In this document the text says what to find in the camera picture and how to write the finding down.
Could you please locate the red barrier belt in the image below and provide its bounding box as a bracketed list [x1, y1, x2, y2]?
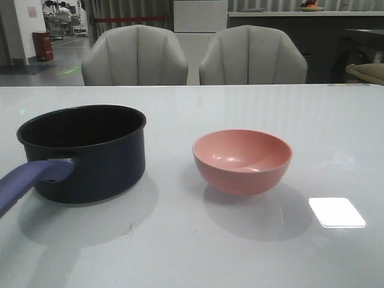
[93, 14, 167, 23]

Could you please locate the right grey upholstered chair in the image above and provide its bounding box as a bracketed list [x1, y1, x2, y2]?
[199, 25, 308, 85]

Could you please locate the dark blue saucepan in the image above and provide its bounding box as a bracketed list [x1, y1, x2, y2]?
[1, 104, 146, 214]

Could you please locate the red trash bin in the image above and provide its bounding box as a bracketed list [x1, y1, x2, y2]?
[32, 31, 53, 61]

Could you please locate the grey upholstered chair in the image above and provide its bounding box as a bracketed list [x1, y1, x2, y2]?
[199, 25, 308, 85]
[82, 25, 188, 86]

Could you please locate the pink bowl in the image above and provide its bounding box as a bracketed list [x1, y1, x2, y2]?
[192, 129, 293, 196]

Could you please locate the white cabinet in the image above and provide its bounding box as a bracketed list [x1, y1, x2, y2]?
[173, 1, 227, 85]

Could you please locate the beige cushion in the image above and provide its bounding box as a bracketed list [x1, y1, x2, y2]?
[345, 63, 383, 85]

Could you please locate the left grey upholstered chair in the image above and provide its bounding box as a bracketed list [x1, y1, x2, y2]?
[82, 25, 188, 86]

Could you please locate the fruit plate on counter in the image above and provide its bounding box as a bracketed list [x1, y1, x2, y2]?
[298, 0, 324, 12]

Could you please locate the dark counter with white top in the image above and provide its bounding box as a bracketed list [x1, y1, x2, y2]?
[227, 11, 383, 83]

